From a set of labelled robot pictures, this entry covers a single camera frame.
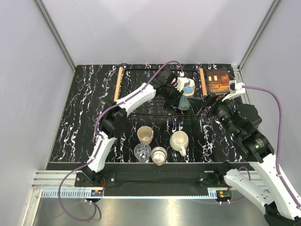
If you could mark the black wire dish rack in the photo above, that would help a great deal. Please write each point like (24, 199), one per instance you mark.
(155, 110)

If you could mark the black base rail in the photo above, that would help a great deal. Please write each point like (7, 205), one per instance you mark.
(143, 180)

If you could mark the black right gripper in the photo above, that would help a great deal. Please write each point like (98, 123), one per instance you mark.
(199, 103)

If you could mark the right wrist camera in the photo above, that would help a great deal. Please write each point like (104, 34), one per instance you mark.
(236, 89)

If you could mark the aluminium frame post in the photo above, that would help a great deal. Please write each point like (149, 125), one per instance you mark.
(52, 28)
(262, 27)

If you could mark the blue butterfly mug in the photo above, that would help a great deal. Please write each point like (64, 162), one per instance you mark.
(184, 103)

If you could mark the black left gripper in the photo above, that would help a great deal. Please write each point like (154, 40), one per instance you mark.
(174, 101)

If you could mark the right wooden rack handle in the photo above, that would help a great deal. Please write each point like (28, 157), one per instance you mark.
(203, 82)

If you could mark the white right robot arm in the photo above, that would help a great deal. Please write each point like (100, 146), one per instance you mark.
(242, 123)

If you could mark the small brown rimmed cup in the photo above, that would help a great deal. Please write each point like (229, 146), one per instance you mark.
(158, 155)

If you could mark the beige cup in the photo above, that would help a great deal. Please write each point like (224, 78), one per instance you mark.
(145, 135)

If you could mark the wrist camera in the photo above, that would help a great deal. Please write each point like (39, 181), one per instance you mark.
(183, 81)
(236, 89)

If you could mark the aluminium frame post right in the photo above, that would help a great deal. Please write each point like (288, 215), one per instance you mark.
(262, 27)

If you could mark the aluminium front frame rail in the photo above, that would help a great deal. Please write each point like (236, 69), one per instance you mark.
(49, 184)

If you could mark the aluminium frame post left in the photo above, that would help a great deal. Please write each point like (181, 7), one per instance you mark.
(52, 28)

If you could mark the clear drinking glass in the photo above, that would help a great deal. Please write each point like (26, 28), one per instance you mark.
(142, 152)

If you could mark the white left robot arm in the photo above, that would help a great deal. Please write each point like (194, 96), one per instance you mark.
(112, 123)

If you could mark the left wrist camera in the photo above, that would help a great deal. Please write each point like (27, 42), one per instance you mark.
(183, 81)

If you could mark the paperback book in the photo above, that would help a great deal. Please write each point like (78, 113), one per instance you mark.
(217, 81)

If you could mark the speckled cream mug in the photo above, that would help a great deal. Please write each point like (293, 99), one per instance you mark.
(179, 142)

